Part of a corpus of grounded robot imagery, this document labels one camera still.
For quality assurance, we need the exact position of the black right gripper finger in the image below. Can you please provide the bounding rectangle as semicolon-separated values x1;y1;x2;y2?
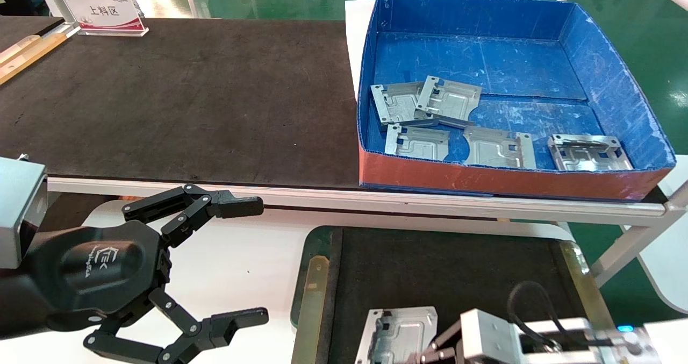
419;319;464;364

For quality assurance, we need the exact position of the acrylic sign with Chinese text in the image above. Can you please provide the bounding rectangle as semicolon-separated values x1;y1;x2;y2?
62;0;149;37

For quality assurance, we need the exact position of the blue corrugated plastic box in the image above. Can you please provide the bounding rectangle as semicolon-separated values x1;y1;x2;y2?
357;0;677;202

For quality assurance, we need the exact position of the stamped grey metal part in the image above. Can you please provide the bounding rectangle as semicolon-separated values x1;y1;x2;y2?
463;126;537;170
356;306;439;364
371;82;439;128
414;75;483;129
385;125;450;161
547;134;634;172

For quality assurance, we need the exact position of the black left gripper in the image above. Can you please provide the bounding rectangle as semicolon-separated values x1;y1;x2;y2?
27;184;269;364

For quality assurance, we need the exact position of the aluminium table frame rail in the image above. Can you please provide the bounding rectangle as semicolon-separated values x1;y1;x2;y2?
47;177;670;227

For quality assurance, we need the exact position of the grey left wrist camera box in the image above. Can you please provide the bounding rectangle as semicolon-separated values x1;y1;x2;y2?
0;156;49;270

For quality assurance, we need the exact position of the wooden strip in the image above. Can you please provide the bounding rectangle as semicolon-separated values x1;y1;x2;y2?
0;32;68;85

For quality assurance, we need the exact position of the large black table mat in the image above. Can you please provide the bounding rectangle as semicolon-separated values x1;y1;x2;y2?
0;17;362;188

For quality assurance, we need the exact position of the black tray with green rim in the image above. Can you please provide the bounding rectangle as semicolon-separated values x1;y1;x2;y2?
290;225;632;364

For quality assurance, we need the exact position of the white table frame leg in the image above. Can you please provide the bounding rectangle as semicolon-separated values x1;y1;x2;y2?
590;184;688;288

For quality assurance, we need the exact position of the white paper sheet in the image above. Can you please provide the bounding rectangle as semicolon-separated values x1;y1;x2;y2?
345;0;377;104

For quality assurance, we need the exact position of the white rounded panel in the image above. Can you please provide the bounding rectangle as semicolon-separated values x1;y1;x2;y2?
623;154;688;315

